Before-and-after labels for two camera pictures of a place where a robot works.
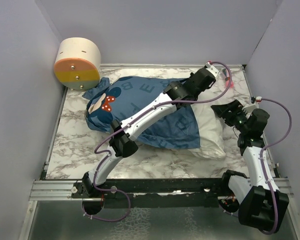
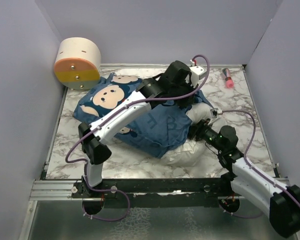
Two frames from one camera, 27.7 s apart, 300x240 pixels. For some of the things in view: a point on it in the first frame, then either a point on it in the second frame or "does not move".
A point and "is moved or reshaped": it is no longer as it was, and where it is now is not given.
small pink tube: (226, 73) does not move
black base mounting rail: (197, 193) does not move
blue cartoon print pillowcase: (108, 101) is moved or reshaped
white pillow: (210, 127) is moved or reshaped
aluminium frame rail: (45, 190) does not move
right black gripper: (222, 111) → (198, 129)
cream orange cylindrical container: (77, 63) does not move
